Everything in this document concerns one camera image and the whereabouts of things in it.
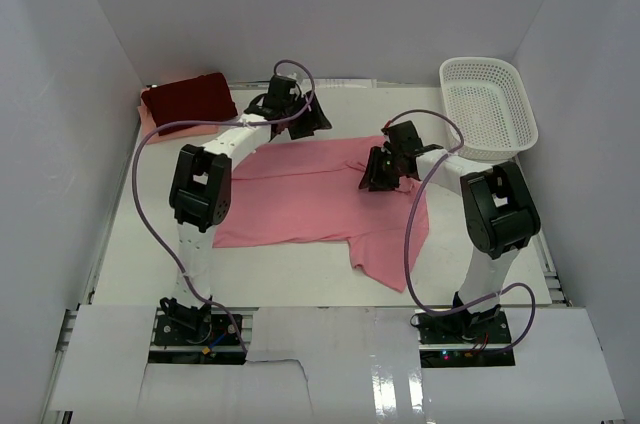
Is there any white front cover board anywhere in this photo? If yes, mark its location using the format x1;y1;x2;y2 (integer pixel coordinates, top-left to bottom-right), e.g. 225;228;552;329
50;306;625;423

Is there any dark red folded t-shirt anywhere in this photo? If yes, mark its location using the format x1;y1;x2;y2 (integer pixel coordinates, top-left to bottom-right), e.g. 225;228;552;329
138;73;239;135

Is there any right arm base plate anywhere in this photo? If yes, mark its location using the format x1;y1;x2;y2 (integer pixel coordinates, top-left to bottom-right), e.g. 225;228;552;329
410;310;516;369

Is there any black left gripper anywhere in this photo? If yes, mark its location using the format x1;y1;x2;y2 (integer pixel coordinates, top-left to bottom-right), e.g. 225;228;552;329
283;91;332;141

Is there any peach folded t-shirt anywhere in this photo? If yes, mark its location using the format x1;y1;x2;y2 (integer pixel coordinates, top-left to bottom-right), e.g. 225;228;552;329
137;104;220;145

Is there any white paper sheet at wall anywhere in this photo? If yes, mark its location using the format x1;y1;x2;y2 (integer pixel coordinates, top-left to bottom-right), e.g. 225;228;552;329
315;78;377;89

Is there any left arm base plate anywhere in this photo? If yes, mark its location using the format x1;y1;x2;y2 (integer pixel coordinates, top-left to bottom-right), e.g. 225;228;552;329
148;312;246;366

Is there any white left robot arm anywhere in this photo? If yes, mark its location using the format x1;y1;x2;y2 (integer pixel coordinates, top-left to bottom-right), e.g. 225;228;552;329
169;74;332;343

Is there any white perforated plastic basket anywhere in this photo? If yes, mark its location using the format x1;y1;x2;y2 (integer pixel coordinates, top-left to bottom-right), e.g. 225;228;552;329
439;57;539;162

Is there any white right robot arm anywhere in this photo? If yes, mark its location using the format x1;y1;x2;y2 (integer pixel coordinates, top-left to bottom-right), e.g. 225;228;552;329
359;121;541;343

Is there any pink t-shirt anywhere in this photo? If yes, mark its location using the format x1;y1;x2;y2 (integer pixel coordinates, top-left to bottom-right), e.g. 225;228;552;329
213;136;429;292

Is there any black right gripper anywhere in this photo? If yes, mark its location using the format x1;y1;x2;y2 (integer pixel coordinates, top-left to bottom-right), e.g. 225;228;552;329
359;146;403;192

